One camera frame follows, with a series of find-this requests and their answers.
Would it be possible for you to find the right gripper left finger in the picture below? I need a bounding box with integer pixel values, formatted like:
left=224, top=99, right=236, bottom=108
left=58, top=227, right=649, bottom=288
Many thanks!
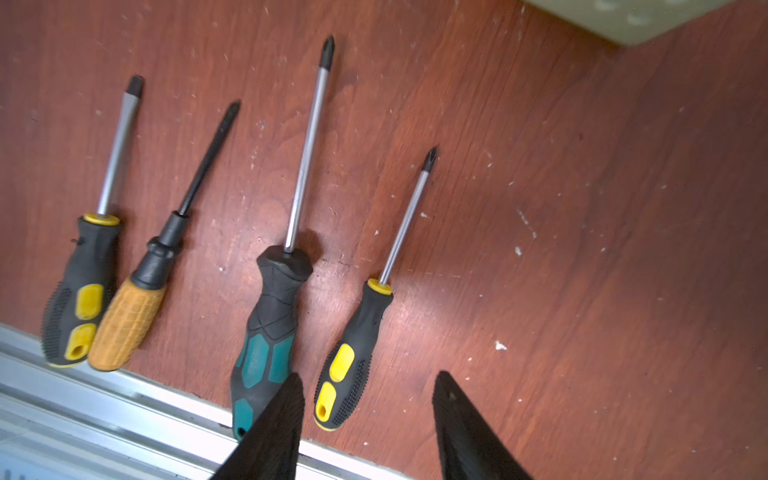
left=212, top=373, right=305, bottom=480

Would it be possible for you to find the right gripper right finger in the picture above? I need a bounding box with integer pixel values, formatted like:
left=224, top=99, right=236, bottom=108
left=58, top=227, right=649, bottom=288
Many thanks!
left=432, top=371, right=531, bottom=479

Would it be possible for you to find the black yellow Phillips screwdriver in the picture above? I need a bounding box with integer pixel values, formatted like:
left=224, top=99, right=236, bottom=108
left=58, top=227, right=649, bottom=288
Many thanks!
left=314, top=147, right=438, bottom=431

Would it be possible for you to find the orange handled black screwdriver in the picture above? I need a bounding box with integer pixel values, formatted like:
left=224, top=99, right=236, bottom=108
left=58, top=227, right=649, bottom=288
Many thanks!
left=88, top=100, right=241, bottom=372

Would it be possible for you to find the black yellow flathead screwdriver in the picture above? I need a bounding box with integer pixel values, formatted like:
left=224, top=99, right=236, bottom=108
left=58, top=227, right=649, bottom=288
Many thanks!
left=41, top=75, right=145, bottom=368

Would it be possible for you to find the green black Phillips screwdriver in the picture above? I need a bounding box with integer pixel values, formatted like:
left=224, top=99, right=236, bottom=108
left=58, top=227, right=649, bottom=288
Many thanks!
left=230, top=35, right=335, bottom=441

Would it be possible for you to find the light green perforated bin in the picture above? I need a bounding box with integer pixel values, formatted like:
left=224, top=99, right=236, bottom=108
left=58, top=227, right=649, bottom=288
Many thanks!
left=528, top=0, right=731, bottom=46

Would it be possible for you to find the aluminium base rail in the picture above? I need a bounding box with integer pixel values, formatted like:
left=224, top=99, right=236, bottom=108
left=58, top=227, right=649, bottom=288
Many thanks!
left=0, top=322, right=415, bottom=480

